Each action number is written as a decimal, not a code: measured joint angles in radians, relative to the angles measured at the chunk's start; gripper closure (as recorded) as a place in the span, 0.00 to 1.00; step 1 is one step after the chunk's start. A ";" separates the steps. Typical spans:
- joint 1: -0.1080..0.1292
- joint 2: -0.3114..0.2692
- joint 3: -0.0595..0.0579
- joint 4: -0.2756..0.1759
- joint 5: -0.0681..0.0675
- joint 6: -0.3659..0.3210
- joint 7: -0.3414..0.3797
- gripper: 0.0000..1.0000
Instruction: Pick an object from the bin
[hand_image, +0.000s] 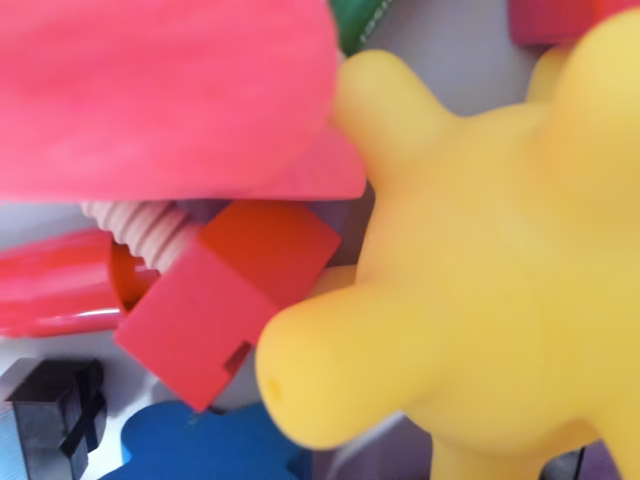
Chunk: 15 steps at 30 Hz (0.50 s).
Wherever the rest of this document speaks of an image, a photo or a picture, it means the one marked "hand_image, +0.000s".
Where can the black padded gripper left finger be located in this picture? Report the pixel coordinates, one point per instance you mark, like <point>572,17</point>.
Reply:
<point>45,415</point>

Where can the blue flower-shaped block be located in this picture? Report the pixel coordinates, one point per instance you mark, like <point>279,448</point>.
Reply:
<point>200,445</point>

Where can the wooden bolt with red head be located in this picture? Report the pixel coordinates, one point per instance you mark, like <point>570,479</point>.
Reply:
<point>215,300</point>

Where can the red dry erase marker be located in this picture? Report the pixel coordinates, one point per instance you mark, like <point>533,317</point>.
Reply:
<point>55,285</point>

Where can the black padded gripper right finger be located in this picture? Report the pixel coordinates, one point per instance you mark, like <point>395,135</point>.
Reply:
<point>565,465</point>

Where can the green dry erase marker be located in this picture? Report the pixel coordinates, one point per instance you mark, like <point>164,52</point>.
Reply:
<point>357,20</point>

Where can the yellow spiky rubber ball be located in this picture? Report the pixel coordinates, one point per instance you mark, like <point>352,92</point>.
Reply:
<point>475,260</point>

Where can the red rubber animal toy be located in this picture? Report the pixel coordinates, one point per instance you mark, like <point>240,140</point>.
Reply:
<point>160,95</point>

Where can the red wooden block with hole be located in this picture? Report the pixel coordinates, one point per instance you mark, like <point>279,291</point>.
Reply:
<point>550,20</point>

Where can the grey plastic bin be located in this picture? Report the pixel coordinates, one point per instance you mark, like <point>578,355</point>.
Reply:
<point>450,75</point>

